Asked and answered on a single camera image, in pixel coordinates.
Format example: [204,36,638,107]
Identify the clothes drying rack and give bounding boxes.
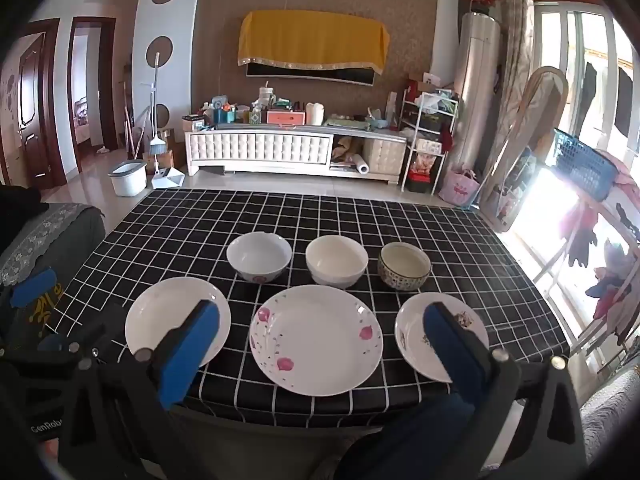
[560,150,640,361]

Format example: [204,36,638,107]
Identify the white shelf rack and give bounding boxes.
[400,91,460,195]

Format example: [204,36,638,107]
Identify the patterned curtain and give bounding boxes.
[500,0,535,161]

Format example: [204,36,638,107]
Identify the white mop bucket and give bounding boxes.
[108,160,148,197]

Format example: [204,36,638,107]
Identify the black clothes pile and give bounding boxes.
[0,185,51,221]

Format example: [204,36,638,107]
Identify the white bowl with red mark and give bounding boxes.
[226,232,293,283]

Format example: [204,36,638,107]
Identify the grey sofa with lace cover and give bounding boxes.
[0,185,107,311]

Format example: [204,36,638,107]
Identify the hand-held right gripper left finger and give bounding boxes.
[55,299,222,480]

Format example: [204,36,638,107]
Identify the leaning wooden-framed panel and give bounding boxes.
[479,66,570,234]

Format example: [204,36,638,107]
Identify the white plate with bear print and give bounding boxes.
[395,292,490,383]

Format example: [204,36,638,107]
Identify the brown door frame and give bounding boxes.
[67,16,121,173]

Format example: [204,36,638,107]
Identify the white plate with pink flowers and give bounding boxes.
[249,285,384,397]

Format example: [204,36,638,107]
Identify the dark hanging garment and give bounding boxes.
[614,67,633,136]
[580,62,598,121]

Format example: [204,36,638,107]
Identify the pink bag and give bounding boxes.
[438,169,482,209]

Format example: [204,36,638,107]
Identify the plain white plate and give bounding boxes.
[124,276,232,368]

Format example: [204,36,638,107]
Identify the green patterned bowl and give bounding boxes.
[378,242,432,292]

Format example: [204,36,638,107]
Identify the brown wooden door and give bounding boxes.
[0,19,66,190]

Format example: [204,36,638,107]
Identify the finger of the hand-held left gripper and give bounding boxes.
[0,309,126,376]
[0,267,59,311]

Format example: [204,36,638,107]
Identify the cardboard box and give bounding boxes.
[160,130,177,168]

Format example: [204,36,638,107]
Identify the yellow television cover cloth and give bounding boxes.
[237,10,391,73]

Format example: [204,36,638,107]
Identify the blue plastic basket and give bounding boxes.
[551,128,620,203]

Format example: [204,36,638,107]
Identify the black checked tablecloth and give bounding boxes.
[47,189,571,428]

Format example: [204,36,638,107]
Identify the silver standing air conditioner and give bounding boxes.
[447,11,502,188]

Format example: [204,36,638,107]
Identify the white dustpan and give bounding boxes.
[151,152,187,190]

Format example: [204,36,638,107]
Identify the grey fabric sofa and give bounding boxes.
[580,365,640,466]

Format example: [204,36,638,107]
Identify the clutter of small items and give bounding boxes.
[200,87,266,126]

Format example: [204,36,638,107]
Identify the white television cabinet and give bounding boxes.
[184,127,408,184]

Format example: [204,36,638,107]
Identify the black television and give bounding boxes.
[245,59,377,87]

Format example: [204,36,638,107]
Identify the plain white bowl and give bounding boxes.
[305,235,370,289]

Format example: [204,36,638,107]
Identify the beige tufted storage box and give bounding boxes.
[362,137,407,173]

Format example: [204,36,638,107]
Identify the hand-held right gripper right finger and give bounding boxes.
[422,302,589,480]

